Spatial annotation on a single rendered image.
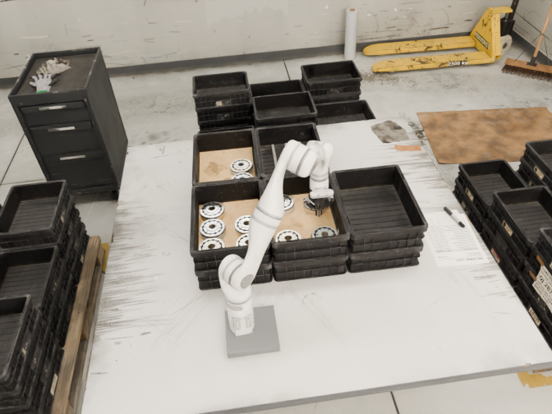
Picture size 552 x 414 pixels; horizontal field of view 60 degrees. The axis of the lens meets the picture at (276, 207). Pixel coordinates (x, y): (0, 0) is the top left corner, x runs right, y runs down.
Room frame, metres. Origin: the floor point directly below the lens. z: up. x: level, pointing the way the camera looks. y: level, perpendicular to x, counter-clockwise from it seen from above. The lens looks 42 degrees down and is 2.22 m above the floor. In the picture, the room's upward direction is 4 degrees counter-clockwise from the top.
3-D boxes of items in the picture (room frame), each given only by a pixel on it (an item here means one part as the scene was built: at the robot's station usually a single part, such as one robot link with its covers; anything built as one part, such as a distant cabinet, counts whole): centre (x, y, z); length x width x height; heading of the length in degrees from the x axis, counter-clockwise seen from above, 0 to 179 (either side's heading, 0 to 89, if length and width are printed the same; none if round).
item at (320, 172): (1.47, -0.18, 1.13); 0.09 x 0.07 x 0.15; 71
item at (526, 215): (1.77, -1.34, 0.31); 0.40 x 0.30 x 0.34; 5
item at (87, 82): (2.89, 1.32, 0.45); 0.60 x 0.45 x 0.90; 5
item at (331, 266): (1.44, -0.11, 0.76); 0.40 x 0.30 x 0.12; 4
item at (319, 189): (1.45, -0.18, 1.03); 0.11 x 0.09 x 0.06; 4
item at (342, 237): (1.44, -0.11, 0.92); 0.40 x 0.30 x 0.02; 4
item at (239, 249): (1.42, 0.19, 0.92); 0.40 x 0.30 x 0.02; 4
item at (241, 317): (1.03, 0.15, 0.81); 0.09 x 0.09 x 0.17; 11
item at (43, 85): (2.76, 1.39, 0.88); 0.25 x 0.19 x 0.03; 5
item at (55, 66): (3.00, 1.38, 0.88); 0.29 x 0.22 x 0.03; 5
